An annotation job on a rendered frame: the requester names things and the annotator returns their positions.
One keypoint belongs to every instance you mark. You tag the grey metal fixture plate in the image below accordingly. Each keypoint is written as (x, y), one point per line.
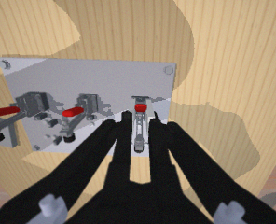
(114, 82)

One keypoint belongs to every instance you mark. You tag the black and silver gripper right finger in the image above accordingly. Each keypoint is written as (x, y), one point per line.
(225, 200)

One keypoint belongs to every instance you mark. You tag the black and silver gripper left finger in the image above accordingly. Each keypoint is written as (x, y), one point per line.
(49, 200)

